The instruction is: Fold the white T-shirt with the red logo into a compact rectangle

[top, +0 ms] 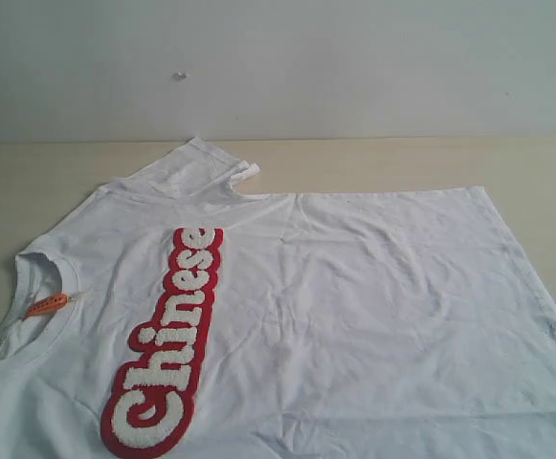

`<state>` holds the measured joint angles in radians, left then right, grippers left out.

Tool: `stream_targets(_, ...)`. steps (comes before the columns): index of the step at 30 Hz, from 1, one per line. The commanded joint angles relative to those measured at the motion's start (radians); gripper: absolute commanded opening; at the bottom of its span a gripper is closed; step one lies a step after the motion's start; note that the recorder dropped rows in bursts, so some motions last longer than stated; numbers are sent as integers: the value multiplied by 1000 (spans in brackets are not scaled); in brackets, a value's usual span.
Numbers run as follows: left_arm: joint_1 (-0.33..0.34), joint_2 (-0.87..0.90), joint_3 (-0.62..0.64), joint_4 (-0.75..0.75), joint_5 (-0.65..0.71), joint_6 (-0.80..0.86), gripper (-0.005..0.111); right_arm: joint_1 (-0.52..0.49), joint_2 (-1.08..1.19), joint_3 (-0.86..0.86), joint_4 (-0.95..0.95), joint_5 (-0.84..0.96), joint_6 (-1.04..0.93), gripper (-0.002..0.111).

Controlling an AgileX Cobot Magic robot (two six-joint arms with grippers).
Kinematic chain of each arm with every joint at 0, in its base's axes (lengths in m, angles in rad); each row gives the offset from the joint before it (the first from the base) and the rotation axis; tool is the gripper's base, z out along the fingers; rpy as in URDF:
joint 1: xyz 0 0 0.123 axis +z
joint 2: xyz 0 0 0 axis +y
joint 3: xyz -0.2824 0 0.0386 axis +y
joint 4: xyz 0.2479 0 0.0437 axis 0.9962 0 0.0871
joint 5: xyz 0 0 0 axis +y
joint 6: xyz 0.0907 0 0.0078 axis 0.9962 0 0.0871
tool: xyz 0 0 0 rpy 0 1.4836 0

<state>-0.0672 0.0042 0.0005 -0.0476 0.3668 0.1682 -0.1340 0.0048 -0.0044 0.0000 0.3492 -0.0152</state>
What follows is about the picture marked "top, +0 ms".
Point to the white t-shirt red lettering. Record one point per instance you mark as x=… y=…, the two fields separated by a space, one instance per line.
x=203 y=323

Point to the orange neck label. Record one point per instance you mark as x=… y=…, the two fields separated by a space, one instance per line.
x=47 y=305

